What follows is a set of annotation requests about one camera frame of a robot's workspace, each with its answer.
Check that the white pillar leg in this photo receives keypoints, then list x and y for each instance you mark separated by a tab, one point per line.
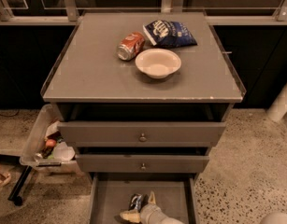
279	107

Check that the blue chip bag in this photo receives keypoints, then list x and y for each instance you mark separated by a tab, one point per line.
169	34

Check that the white paper bowl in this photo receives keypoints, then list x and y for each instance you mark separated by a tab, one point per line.
158	63

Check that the red soda can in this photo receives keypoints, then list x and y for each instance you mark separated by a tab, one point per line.
130	46

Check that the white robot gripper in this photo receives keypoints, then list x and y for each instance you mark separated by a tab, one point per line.
148	211

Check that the silver blue redbull can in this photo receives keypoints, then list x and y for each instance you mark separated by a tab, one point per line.
136	202

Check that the black wheeled stand leg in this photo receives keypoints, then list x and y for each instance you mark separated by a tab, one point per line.
16	196

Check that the grey drawer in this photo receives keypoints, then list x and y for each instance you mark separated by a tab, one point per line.
143	125
142	160
112	192

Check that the clear plastic bin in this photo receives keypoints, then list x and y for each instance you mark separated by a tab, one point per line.
36	142

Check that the red apple in bin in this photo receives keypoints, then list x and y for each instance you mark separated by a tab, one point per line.
51	143

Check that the grey middle drawer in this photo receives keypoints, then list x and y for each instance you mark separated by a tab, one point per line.
142	160

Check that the grey top drawer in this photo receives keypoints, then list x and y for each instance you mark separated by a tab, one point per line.
143	125

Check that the grey bottom drawer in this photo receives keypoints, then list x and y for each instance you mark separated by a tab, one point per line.
112	192

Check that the grey drawer cabinet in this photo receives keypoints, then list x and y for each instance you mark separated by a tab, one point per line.
91	73

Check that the white cup in bin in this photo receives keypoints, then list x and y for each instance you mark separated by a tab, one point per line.
63	152

